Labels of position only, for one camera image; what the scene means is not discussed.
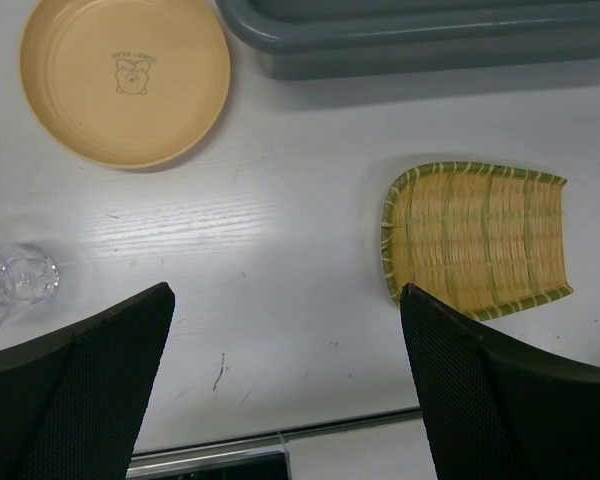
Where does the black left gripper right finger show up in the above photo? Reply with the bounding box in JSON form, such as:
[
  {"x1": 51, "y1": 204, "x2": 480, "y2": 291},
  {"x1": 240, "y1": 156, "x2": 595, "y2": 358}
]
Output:
[{"x1": 400, "y1": 284, "x2": 600, "y2": 479}]

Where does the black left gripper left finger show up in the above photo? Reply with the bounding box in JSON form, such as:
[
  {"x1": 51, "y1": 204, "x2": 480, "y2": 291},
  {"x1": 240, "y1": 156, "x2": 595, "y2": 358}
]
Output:
[{"x1": 0, "y1": 282, "x2": 175, "y2": 479}]

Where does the clear plastic cup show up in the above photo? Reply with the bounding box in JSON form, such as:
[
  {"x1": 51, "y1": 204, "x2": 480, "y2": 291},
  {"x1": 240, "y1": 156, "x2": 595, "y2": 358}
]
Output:
[{"x1": 0, "y1": 243, "x2": 60, "y2": 327}]

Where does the woven bamboo tray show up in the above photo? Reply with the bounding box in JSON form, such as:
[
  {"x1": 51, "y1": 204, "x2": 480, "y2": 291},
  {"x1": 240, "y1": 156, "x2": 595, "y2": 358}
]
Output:
[{"x1": 380, "y1": 160, "x2": 573, "y2": 321}]

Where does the tan round plate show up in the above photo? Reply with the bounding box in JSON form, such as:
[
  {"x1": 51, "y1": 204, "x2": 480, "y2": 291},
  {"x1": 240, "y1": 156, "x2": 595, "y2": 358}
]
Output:
[{"x1": 19, "y1": 1, "x2": 231, "y2": 169}]

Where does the grey plastic bin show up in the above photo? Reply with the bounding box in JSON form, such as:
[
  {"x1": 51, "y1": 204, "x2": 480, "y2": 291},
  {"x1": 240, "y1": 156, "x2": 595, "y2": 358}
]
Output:
[{"x1": 217, "y1": 1, "x2": 600, "y2": 80}]

